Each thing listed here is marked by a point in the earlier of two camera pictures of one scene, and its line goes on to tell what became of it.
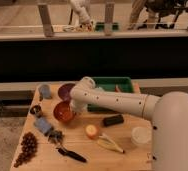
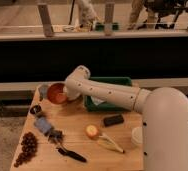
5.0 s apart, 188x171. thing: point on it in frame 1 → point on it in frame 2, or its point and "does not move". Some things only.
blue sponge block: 43,124 does not move
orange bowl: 64,112 → 56,94
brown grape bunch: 29,145 does not move
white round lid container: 141,135 does not move
